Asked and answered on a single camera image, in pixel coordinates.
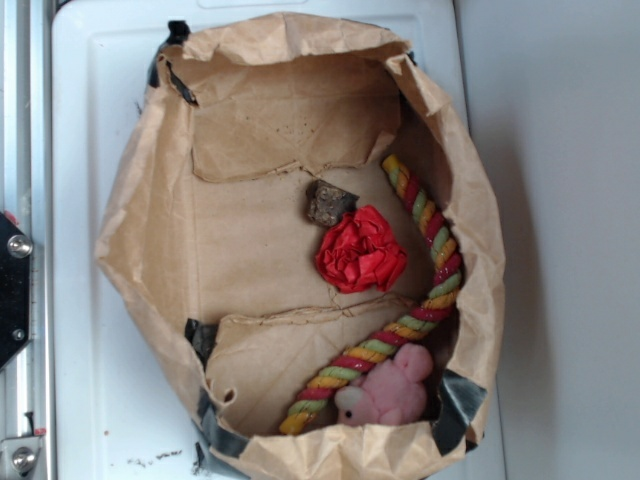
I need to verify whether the dark brown rock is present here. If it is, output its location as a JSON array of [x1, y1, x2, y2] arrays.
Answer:
[[304, 180, 360, 228]]

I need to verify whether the crumpled red paper ball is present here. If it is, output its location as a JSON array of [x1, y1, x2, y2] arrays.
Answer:
[[315, 205, 407, 294]]

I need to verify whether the brown paper bag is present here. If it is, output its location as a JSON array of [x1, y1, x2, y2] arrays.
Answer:
[[95, 12, 505, 479]]

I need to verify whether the pink plush toy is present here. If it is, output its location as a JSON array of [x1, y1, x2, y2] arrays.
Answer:
[[334, 344, 434, 426]]

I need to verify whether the white plastic tray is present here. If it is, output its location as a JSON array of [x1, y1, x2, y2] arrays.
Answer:
[[53, 1, 505, 479]]

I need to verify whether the multicolour twisted rope toy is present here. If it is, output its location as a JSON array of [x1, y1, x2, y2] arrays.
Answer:
[[279, 155, 463, 435]]

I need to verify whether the black metal bracket plate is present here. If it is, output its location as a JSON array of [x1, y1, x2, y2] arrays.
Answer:
[[0, 214, 33, 369]]

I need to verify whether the aluminium frame rail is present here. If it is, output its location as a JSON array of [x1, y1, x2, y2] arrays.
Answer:
[[1, 1, 57, 479]]

